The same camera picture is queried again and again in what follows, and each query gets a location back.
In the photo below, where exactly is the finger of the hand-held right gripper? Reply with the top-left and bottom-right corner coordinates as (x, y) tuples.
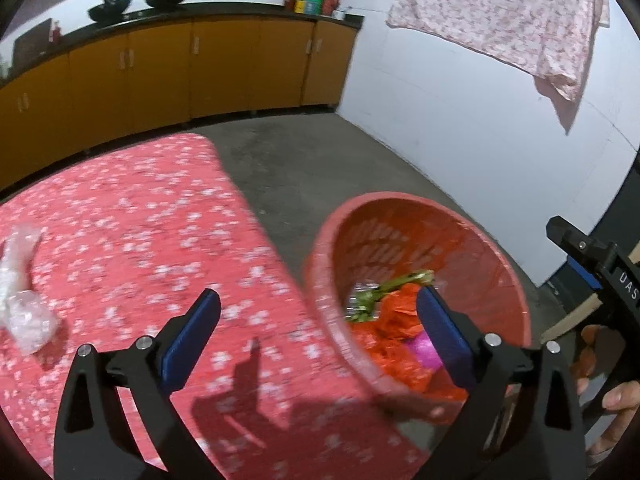
(546, 216), (618, 291)

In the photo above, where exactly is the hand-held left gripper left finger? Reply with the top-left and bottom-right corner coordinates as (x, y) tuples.
(52, 287), (223, 480)

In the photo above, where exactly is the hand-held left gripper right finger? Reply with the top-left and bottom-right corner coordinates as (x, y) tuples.
(416, 285), (587, 480)

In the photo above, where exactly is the magenta plastic bag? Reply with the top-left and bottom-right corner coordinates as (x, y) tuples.
(407, 330), (443, 368)

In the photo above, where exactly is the large orange plastic bag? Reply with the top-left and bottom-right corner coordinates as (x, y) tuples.
(350, 282), (468, 401)

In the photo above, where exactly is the olive green plastic bag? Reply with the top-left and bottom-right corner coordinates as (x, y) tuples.
(345, 269), (436, 323)

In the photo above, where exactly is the red plastic basket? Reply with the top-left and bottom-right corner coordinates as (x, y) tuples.
(303, 191), (532, 423)

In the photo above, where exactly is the person's right hand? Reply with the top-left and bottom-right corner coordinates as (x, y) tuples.
(574, 324), (640, 467)

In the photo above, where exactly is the wooden stick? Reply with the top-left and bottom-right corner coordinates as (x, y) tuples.
(540, 292), (608, 346)

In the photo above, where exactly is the red floral blanket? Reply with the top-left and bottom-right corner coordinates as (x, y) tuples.
(0, 132), (436, 480)

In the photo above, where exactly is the clear crumpled plastic bag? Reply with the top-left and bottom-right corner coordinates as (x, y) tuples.
(0, 225), (61, 356)

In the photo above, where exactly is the pink floral hanging cloth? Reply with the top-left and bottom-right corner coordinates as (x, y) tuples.
(385, 0), (612, 136)

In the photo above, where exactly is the yellow kitchen base cabinet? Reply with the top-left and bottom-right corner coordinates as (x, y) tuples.
(0, 1), (365, 193)

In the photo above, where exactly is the small black wok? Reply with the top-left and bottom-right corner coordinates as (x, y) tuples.
(88, 0), (132, 22)

